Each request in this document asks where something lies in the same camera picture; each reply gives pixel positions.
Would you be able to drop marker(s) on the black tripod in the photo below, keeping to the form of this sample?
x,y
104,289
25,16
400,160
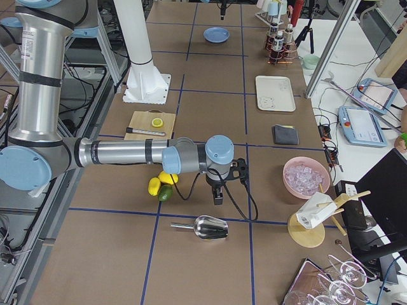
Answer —
x,y
307,30

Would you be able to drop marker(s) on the grey folded cloth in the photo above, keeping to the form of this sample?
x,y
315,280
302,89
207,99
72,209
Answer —
x,y
285,135

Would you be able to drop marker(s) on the blue teach pendant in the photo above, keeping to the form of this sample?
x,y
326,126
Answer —
x,y
375,95
360,127

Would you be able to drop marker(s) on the tea bottle two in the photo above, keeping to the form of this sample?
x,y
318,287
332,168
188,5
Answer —
x,y
278,41

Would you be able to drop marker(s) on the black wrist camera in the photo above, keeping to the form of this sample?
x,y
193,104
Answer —
x,y
239,170

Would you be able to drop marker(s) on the long reacher grabber stick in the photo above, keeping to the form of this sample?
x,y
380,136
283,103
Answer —
x,y
331,81

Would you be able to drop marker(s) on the yellow lemon upper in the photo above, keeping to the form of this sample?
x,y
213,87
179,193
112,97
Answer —
x,y
168,178

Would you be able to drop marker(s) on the green bowl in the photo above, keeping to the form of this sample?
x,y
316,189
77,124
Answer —
x,y
310,61

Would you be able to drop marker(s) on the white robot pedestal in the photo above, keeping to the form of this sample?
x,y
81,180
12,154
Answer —
x,y
145,83

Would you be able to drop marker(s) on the blue teach pendant near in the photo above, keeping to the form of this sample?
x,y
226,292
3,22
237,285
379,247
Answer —
x,y
360,127

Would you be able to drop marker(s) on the green lime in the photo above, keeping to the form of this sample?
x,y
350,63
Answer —
x,y
165,192

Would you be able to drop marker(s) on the copper wire bottle rack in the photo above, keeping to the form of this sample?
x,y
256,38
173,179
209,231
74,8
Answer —
x,y
286,56

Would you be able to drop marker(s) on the blue plate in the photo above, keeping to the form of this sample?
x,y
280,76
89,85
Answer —
x,y
216,34

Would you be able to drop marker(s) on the wooden stand with base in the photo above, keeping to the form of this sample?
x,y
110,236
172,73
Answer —
x,y
311,238

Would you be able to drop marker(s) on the wooden cutting board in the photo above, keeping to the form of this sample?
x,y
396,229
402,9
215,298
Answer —
x,y
143,120

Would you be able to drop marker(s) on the wine glass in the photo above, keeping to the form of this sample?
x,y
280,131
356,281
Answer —
x,y
349,271

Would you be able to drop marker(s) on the black monitor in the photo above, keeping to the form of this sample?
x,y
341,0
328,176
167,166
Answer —
x,y
386,203

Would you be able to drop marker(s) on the blue teach pendant far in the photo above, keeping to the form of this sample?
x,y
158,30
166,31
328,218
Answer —
x,y
375,95

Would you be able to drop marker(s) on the white paper bag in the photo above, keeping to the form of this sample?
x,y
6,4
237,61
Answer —
x,y
316,210

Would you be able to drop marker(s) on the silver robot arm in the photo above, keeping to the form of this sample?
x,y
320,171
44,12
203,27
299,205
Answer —
x,y
36,153

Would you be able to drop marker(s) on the yellow lemon lower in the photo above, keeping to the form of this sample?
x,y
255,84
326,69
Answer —
x,y
154,186

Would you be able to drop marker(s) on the red bottle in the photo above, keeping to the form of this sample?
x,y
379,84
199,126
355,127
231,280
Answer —
x,y
297,9

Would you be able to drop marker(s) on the cream bear tray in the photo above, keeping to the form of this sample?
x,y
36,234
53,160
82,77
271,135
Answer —
x,y
274,93

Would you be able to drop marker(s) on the lemon half slice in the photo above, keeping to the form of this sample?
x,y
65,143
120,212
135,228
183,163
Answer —
x,y
157,122

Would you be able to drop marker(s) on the yellow lemon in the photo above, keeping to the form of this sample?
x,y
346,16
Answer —
x,y
154,186
168,178

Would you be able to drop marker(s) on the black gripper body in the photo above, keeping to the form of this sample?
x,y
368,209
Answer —
x,y
213,182
222,7

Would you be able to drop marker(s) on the aluminium frame post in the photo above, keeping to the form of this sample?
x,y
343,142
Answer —
x,y
338,30

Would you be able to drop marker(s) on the steel ice scoop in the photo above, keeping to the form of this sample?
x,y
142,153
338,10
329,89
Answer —
x,y
206,227

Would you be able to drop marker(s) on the tea bottle one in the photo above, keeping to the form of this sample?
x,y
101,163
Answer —
x,y
274,27

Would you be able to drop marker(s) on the pink bowl of ice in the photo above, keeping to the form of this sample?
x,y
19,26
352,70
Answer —
x,y
304,176

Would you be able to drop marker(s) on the tea bottle three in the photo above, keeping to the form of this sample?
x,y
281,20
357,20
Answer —
x,y
288,34

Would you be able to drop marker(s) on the white cup rack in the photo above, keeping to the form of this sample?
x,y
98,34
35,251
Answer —
x,y
273,10

